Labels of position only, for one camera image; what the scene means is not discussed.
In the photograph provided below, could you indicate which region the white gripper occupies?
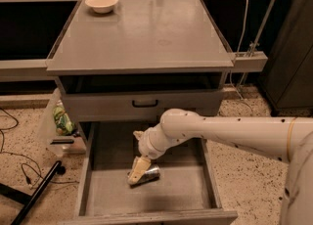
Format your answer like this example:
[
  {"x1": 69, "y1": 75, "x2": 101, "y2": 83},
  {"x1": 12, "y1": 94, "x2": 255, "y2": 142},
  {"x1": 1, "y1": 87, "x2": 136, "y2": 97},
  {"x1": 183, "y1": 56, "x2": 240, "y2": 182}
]
[{"x1": 127, "y1": 127, "x2": 169, "y2": 185}]

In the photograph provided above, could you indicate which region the silver redbull can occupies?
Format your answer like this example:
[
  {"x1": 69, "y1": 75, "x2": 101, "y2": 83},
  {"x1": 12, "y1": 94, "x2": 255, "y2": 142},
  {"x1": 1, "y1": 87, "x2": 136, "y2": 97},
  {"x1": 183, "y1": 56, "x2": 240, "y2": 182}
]
[{"x1": 127, "y1": 164, "x2": 160, "y2": 186}]

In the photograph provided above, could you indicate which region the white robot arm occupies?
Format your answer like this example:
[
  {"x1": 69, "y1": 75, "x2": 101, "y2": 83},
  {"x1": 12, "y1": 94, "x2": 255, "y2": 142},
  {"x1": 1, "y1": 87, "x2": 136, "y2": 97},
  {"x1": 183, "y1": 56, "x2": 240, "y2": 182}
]
[{"x1": 128, "y1": 109, "x2": 313, "y2": 225}]

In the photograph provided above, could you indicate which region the closed grey top drawer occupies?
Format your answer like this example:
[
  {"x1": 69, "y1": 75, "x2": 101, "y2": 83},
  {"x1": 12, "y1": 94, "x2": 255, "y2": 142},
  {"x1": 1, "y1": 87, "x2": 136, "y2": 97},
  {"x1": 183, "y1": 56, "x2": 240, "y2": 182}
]
[{"x1": 62, "y1": 90, "x2": 223, "y2": 122}]

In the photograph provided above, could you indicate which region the open grey middle drawer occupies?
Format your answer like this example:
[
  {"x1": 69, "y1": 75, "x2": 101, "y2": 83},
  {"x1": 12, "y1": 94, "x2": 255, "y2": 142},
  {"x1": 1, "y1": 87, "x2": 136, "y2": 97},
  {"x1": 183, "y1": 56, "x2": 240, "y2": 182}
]
[{"x1": 61, "y1": 122, "x2": 238, "y2": 225}]

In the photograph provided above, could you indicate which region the grey drawer cabinet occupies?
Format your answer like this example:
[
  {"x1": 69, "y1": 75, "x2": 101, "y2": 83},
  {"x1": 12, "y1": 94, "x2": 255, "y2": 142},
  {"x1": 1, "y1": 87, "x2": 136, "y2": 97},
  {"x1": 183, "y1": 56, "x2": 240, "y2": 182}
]
[{"x1": 48, "y1": 0, "x2": 236, "y2": 225}]

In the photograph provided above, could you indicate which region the green snack bag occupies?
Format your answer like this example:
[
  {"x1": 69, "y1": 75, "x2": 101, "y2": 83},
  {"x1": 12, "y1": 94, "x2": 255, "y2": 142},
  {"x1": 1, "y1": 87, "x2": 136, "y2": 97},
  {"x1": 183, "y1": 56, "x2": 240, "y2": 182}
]
[{"x1": 53, "y1": 100, "x2": 75, "y2": 136}]

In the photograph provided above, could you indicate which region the clear plastic storage bin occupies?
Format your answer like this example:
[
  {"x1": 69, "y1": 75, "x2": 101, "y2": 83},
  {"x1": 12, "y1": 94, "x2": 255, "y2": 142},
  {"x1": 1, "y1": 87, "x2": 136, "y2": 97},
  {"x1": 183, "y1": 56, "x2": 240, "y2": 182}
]
[{"x1": 37, "y1": 89, "x2": 86, "y2": 157}]

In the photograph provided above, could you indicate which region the black metal stand leg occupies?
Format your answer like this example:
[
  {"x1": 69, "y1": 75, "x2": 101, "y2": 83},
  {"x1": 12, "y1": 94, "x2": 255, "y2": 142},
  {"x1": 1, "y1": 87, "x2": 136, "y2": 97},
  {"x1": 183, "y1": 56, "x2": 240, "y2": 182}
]
[{"x1": 0, "y1": 160, "x2": 66, "y2": 225}]

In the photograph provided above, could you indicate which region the white ceramic bowl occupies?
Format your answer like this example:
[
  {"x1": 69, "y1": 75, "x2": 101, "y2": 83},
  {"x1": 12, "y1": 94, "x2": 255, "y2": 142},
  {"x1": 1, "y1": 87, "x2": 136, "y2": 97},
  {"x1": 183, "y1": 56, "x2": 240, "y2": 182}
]
[{"x1": 85, "y1": 0, "x2": 118, "y2": 14}]

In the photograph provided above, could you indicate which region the dark cabinet at right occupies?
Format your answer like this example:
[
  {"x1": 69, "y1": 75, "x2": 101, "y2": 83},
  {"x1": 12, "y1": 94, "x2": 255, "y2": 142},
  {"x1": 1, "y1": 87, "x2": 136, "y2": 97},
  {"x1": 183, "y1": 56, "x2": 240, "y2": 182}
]
[{"x1": 259, "y1": 0, "x2": 313, "y2": 115}]

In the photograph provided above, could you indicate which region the black drawer handle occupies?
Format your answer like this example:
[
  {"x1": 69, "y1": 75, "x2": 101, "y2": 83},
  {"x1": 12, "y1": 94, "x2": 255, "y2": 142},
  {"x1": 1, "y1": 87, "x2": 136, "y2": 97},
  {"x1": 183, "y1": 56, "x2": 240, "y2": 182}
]
[{"x1": 132, "y1": 100, "x2": 158, "y2": 108}]

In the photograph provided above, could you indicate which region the black floor cable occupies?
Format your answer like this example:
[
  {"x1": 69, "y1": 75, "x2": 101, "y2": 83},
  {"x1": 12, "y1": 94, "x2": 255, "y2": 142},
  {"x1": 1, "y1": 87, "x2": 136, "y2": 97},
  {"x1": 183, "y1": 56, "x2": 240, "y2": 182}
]
[{"x1": 0, "y1": 107, "x2": 80, "y2": 190}]

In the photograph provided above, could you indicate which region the grey metal rail frame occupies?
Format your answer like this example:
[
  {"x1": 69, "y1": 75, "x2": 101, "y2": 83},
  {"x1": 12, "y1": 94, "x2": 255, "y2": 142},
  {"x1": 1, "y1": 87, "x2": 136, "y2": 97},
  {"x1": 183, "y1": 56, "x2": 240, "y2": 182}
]
[{"x1": 0, "y1": 0, "x2": 267, "y2": 81}]

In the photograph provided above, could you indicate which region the white hanging cable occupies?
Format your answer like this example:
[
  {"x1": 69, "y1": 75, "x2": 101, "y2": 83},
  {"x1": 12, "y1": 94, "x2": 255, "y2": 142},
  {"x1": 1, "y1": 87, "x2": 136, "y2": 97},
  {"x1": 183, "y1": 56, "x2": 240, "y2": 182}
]
[{"x1": 228, "y1": 0, "x2": 255, "y2": 113}]

